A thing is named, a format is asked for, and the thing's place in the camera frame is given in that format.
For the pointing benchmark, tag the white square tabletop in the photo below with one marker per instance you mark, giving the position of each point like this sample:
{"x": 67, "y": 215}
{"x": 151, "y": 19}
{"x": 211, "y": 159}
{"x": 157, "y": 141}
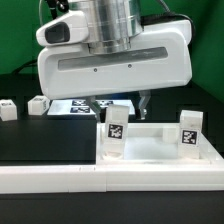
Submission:
{"x": 153, "y": 143}

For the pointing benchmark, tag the white marker sheet with tags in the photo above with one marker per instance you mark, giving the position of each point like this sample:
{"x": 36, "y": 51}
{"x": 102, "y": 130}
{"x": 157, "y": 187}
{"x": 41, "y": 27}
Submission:
{"x": 79, "y": 106}

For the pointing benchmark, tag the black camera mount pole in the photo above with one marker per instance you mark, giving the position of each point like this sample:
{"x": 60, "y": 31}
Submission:
{"x": 57, "y": 5}

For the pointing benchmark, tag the white L-shaped obstacle fence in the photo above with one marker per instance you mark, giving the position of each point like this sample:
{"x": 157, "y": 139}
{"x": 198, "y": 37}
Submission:
{"x": 104, "y": 178}

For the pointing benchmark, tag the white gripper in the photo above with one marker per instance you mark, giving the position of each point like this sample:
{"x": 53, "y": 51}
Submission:
{"x": 158, "y": 57}

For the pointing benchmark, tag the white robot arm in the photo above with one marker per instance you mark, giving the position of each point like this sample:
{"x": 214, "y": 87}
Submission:
{"x": 102, "y": 47}

